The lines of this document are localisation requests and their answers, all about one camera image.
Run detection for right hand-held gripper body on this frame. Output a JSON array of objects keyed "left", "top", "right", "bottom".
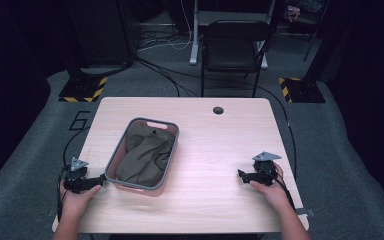
[{"left": 251, "top": 151, "right": 283, "bottom": 187}]

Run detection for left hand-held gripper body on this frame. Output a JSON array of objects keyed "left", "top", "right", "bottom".
[{"left": 63, "top": 157, "right": 93, "bottom": 195}]

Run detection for pink basket with grey rim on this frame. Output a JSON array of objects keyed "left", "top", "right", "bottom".
[{"left": 103, "top": 116, "right": 181, "bottom": 198}]

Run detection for olive green cloth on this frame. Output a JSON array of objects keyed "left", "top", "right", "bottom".
[{"left": 114, "top": 124, "right": 176, "bottom": 188}]

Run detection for person's left hand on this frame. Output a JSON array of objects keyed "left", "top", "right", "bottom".
[{"left": 59, "top": 184, "right": 102, "bottom": 218}]

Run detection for person's right hand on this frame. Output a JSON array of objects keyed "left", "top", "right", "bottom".
[{"left": 248, "top": 162, "right": 293, "bottom": 212}]

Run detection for black stand base striped edge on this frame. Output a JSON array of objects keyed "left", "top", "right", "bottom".
[
  {"left": 58, "top": 75, "right": 110, "bottom": 104},
  {"left": 277, "top": 76, "right": 327, "bottom": 105}
]

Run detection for black folding chair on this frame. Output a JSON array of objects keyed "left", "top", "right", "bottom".
[{"left": 199, "top": 19, "right": 273, "bottom": 99}]

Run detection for black tripod leg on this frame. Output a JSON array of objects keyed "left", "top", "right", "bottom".
[{"left": 302, "top": 18, "right": 325, "bottom": 63}]

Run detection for black cabinet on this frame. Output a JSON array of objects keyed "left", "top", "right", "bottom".
[{"left": 74, "top": 0, "right": 137, "bottom": 69}]

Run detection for red and white clutter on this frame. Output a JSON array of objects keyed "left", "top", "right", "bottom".
[{"left": 284, "top": 3, "right": 302, "bottom": 24}]

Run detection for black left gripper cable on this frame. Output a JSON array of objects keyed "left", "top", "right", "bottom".
[{"left": 56, "top": 165, "right": 70, "bottom": 223}]

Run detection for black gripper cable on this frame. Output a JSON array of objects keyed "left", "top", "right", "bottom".
[
  {"left": 56, "top": 165, "right": 70, "bottom": 223},
  {"left": 272, "top": 171, "right": 297, "bottom": 212}
]

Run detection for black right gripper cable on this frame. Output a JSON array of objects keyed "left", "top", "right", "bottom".
[{"left": 272, "top": 171, "right": 297, "bottom": 212}]

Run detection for thin black floor cable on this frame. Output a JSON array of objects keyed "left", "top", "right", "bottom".
[{"left": 62, "top": 125, "right": 92, "bottom": 168}]

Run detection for long black floor cable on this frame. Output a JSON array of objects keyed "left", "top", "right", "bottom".
[{"left": 209, "top": 77, "right": 298, "bottom": 180}]

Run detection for black floor cable bundle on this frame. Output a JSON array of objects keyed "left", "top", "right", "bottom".
[{"left": 133, "top": 55, "right": 200, "bottom": 98}]

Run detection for white metal desk frame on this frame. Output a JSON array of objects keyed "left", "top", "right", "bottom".
[{"left": 188, "top": 0, "right": 277, "bottom": 71}]

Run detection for white floor cables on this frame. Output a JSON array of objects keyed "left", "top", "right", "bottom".
[{"left": 135, "top": 0, "right": 195, "bottom": 54}]

